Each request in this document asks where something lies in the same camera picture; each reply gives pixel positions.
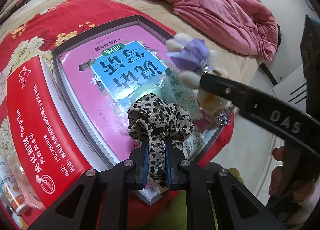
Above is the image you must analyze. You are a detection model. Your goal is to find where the pink quilted duvet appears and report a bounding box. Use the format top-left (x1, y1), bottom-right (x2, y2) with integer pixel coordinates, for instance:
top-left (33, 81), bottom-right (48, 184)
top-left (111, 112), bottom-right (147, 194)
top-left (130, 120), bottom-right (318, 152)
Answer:
top-left (164, 0), bottom-right (278, 62)

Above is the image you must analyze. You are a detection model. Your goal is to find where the folded clothes stack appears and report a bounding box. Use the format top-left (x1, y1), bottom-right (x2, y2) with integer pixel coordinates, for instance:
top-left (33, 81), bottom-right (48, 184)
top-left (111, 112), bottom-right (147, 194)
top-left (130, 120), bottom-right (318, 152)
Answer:
top-left (0, 0), bottom-right (31, 25)

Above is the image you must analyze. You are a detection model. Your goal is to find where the small tissue packet blue print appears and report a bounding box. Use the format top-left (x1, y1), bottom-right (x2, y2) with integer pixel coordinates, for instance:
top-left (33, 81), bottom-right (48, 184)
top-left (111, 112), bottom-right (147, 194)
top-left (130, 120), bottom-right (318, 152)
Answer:
top-left (156, 68), bottom-right (203, 121)

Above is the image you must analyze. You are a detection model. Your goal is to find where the red tissue pack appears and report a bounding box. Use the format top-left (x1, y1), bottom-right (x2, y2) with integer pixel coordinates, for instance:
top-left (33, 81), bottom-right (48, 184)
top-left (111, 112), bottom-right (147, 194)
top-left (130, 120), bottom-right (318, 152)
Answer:
top-left (7, 56), bottom-right (91, 207)

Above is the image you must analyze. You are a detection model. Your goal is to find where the pink pouch in plastic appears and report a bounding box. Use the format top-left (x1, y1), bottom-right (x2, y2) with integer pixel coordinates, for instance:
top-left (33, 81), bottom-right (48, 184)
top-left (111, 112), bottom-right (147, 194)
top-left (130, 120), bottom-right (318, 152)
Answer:
top-left (7, 153), bottom-right (46, 211)

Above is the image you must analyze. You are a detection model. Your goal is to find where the red floral blanket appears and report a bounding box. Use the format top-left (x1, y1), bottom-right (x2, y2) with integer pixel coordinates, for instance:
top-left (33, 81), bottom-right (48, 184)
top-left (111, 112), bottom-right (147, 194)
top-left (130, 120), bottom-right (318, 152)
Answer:
top-left (1, 0), bottom-right (234, 229)

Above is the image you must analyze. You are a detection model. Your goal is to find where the leopard print scrunchie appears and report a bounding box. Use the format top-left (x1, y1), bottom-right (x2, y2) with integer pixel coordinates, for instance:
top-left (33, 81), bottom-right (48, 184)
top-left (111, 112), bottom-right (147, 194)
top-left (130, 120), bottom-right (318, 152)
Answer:
top-left (127, 93), bottom-right (194, 188)

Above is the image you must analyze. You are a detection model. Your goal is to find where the white floral scrunchie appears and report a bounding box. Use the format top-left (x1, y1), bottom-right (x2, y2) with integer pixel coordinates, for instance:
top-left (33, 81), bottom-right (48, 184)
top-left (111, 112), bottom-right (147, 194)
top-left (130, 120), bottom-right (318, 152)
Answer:
top-left (182, 130), bottom-right (205, 160)

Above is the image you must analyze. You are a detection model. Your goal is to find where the beige bed sheet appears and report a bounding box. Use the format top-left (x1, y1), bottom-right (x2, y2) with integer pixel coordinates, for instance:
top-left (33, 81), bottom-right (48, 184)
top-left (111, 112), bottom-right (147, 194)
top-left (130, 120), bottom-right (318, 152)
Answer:
top-left (1, 0), bottom-right (259, 100)

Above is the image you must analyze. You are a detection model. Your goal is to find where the white pill bottle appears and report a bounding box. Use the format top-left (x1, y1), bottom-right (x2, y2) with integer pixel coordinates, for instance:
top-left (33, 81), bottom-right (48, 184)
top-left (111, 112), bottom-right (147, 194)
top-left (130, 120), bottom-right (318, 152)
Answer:
top-left (0, 156), bottom-right (29, 215)

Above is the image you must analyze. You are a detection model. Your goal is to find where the plush bear purple bow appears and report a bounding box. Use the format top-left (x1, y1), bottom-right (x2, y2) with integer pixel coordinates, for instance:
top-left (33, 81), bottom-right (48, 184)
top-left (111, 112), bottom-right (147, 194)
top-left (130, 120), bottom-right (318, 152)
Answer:
top-left (165, 33), bottom-right (232, 126)

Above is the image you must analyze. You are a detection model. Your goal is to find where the person right hand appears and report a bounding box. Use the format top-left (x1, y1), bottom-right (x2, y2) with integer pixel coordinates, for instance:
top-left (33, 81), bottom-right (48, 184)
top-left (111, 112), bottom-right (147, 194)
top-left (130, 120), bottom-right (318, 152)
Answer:
top-left (267, 143), bottom-right (319, 214)

